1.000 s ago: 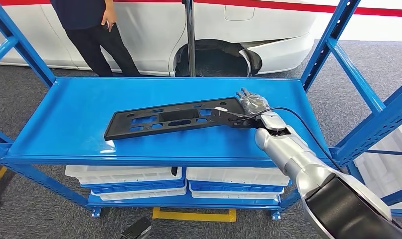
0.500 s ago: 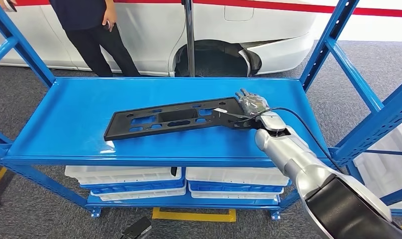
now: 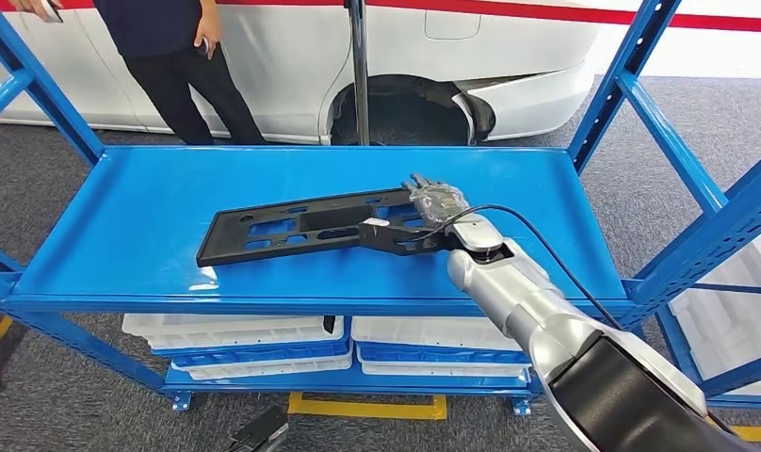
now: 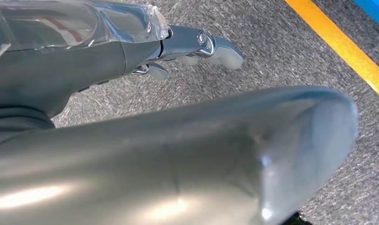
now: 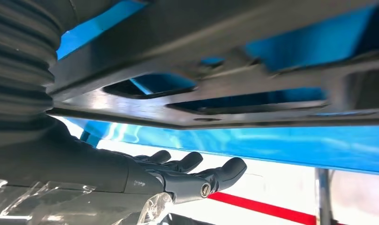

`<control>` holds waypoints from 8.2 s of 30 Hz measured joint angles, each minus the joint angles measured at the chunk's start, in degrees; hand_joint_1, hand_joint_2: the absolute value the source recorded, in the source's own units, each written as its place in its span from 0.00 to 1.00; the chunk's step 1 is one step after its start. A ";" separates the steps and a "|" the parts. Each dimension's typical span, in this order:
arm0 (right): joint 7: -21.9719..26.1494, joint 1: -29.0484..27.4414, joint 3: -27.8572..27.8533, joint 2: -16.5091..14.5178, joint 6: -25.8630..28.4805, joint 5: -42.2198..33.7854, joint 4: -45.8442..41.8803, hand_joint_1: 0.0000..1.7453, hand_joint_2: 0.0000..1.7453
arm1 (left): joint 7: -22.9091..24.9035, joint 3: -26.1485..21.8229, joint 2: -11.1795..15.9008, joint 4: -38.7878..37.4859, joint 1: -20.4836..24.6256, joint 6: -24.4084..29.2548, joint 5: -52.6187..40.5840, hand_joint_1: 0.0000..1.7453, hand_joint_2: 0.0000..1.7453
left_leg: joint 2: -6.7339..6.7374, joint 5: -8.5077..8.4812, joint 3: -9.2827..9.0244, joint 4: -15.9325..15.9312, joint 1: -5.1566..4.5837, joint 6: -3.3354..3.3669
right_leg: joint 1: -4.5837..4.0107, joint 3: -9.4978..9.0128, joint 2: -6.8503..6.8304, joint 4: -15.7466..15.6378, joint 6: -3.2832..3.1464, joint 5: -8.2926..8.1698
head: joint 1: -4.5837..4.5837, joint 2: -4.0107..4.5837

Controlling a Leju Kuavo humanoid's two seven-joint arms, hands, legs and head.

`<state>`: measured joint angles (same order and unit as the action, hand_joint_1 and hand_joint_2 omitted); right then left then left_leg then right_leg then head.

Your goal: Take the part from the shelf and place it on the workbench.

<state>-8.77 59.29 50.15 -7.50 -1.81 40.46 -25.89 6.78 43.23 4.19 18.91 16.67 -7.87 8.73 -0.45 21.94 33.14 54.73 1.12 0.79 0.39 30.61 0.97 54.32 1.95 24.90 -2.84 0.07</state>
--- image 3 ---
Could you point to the person's hand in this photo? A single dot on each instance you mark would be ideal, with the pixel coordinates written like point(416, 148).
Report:
point(209, 31)
point(34, 7)

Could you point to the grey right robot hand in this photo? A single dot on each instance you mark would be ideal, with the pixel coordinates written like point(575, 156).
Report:
point(440, 203)

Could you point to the grey phone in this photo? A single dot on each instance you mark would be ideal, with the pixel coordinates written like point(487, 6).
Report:
point(53, 11)

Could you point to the black plastic plate holder part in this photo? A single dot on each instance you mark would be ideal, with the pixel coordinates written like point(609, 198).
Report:
point(231, 240)

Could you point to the black plastic car part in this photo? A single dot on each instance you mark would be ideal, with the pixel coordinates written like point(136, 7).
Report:
point(328, 324)

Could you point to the person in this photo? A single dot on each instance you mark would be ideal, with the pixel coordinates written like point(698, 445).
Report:
point(168, 75)

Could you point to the white car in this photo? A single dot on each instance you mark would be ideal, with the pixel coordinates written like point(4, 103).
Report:
point(293, 62)

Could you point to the silver metal pole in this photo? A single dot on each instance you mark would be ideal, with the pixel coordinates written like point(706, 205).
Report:
point(358, 68)

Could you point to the large white plastic crate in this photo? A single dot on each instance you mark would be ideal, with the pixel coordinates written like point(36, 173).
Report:
point(736, 324)

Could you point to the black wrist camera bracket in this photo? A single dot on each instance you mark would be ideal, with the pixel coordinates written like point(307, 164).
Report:
point(412, 240)

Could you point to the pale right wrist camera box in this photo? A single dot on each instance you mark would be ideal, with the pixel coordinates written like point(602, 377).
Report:
point(374, 232)

